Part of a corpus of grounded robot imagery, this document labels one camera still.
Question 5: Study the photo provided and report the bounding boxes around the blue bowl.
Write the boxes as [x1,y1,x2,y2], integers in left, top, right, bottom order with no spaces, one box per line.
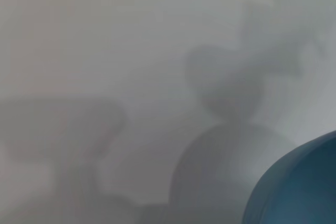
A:
[241,130,336,224]

